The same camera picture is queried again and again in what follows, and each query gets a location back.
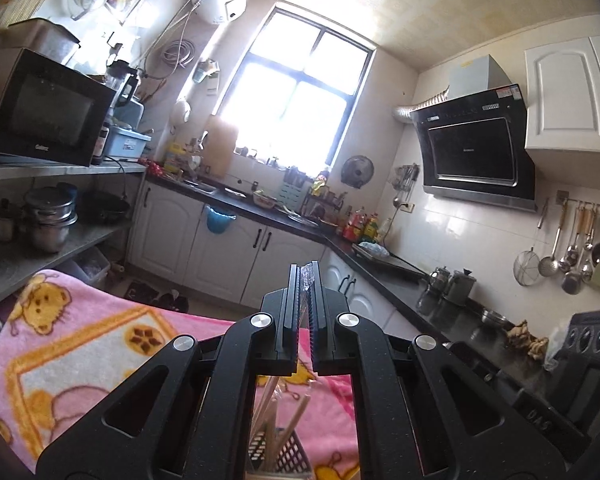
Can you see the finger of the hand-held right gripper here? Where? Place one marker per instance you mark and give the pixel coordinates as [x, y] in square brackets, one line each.
[472, 360]

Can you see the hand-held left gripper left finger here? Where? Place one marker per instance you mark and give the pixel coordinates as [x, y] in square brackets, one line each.
[290, 320]

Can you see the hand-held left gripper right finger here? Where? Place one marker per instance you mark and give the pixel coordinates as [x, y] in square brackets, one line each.
[322, 320]

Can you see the wooden chopstick pair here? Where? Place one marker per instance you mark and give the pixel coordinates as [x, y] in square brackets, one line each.
[266, 400]

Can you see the row of hanging utensils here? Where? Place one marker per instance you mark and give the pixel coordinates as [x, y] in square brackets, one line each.
[572, 280]

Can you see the white plastic bag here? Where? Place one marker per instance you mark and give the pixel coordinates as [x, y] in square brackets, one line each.
[555, 350]

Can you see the steel bowl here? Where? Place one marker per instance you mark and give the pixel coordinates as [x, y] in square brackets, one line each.
[497, 317]

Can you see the ginger root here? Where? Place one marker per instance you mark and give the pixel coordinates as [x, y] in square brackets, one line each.
[537, 347]

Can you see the steel teapot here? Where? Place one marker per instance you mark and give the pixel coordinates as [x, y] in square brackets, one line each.
[437, 280]
[461, 287]

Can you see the white base cabinets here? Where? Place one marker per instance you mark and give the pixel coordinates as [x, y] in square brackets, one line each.
[220, 265]

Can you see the black cooktop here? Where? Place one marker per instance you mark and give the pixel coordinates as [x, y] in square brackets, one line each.
[400, 267]

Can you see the row of condiment bottles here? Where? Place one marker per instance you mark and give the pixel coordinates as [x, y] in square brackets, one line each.
[365, 227]

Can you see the black spice rack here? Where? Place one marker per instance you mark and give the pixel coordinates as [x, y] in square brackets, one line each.
[325, 207]

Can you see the dark slippers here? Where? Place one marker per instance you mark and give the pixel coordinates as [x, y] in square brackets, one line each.
[170, 302]

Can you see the patterned bowl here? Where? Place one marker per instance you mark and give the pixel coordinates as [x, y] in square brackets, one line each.
[266, 201]

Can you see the blue hanging bin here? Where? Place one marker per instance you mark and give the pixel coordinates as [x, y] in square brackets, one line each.
[219, 221]

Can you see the pale green drawer organizer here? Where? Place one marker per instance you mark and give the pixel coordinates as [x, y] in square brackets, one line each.
[292, 196]

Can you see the steel sink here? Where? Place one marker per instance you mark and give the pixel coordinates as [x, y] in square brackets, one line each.
[200, 187]

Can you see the hanging kitchen tools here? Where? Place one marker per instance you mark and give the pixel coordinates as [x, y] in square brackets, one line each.
[407, 177]

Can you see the beige cutting board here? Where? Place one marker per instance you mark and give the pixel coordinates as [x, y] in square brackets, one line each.
[222, 150]

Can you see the yellow box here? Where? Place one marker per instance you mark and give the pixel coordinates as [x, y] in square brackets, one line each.
[175, 155]

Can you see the clear storage box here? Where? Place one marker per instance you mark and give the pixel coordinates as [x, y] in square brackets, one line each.
[92, 267]

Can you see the black range hood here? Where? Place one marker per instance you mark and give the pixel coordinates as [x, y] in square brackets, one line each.
[470, 150]

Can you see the pink printed blanket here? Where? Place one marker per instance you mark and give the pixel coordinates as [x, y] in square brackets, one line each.
[80, 350]

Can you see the black wok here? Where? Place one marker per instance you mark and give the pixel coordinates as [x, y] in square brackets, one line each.
[105, 207]

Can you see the kitchen window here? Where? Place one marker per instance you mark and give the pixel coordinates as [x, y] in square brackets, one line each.
[290, 90]

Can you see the white hanging holder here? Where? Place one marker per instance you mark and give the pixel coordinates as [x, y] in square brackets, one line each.
[182, 111]

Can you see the blue plastic bin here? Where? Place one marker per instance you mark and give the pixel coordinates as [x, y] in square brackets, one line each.
[125, 142]

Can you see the pale blue container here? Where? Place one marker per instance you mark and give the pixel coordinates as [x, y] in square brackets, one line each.
[136, 112]

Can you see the stacked steel pots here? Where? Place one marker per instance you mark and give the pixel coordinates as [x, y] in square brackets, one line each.
[50, 220]

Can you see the steel shelf rack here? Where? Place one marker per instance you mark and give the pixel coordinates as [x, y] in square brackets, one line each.
[30, 265]

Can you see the black microwave oven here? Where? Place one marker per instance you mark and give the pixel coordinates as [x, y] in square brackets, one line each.
[50, 110]

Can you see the white wall cabinet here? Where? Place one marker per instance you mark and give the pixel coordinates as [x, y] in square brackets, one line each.
[565, 95]

